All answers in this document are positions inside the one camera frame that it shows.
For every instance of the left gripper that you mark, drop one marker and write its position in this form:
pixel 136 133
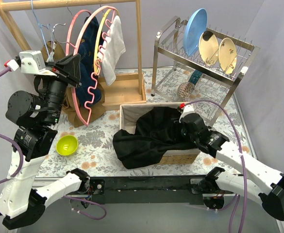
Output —
pixel 65 75

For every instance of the blue denim garment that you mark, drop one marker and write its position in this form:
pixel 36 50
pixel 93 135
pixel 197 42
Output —
pixel 86 50

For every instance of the yellow hanger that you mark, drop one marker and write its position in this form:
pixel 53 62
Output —
pixel 96 63

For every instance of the white cloth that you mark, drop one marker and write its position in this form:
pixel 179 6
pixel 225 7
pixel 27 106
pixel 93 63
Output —
pixel 112 50

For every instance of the black skirt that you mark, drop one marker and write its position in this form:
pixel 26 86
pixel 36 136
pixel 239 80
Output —
pixel 156 132

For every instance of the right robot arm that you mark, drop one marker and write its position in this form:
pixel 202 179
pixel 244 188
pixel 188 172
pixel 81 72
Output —
pixel 259 183

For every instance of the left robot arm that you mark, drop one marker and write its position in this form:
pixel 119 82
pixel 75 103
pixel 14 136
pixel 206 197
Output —
pixel 34 114

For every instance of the pink hanger with denim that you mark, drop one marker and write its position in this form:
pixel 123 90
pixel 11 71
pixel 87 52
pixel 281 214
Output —
pixel 69 33

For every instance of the brown garment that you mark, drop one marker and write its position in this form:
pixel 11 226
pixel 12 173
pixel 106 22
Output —
pixel 68 106

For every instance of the wooden clothes rack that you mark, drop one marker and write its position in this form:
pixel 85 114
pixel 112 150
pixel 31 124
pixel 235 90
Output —
pixel 128 88

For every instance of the wicker basket with liner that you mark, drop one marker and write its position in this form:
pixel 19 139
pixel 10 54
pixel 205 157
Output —
pixel 130 113

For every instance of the lime green bowl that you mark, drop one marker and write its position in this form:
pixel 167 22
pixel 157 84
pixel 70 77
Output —
pixel 67 145

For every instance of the patterned bowl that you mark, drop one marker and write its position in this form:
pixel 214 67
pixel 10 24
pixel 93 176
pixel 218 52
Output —
pixel 184 90

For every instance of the teal cup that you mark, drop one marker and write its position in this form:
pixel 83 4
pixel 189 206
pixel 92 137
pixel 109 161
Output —
pixel 195 76

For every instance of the metal dish rack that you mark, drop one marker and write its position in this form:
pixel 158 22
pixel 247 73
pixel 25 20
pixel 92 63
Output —
pixel 171 67

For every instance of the blue plate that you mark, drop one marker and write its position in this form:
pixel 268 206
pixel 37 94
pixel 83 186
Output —
pixel 195 27

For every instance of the cream plate with dark spot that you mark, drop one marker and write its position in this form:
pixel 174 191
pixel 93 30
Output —
pixel 208 48

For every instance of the cream plate with flowers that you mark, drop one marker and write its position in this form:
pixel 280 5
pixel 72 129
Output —
pixel 227 55

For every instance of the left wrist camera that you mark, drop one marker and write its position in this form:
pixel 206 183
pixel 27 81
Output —
pixel 29 62

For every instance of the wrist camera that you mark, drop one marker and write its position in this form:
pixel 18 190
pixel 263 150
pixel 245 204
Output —
pixel 188 109
pixel 29 62

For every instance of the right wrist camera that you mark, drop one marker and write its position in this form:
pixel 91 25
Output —
pixel 188 109

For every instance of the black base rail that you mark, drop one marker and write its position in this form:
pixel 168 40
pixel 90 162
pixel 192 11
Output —
pixel 152 189

